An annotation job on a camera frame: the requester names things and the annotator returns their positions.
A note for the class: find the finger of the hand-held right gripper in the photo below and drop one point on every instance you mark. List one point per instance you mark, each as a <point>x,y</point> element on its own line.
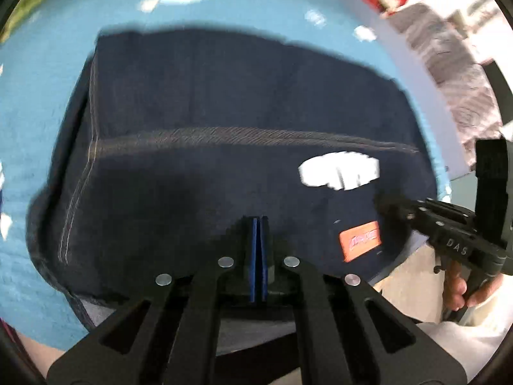
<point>453,213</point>
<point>400,208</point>

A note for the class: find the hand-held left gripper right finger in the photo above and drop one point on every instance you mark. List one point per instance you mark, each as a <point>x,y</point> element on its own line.
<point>262,264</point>

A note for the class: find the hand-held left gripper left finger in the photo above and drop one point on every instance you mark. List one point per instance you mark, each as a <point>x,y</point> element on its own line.
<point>251,264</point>

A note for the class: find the dark denim jacket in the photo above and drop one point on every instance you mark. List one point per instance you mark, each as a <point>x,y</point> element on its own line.
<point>200,108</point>

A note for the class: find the person's right forearm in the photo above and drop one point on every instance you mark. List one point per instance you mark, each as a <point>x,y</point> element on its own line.
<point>461,349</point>

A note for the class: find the person's right hand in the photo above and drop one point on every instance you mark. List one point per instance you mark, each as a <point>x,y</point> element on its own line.
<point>456,288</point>

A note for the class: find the grey checked bear blanket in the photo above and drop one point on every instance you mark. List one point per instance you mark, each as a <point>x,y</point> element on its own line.
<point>441,48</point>

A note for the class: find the teal candy-print bedspread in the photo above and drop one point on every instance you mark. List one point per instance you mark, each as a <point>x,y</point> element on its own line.
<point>40,108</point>

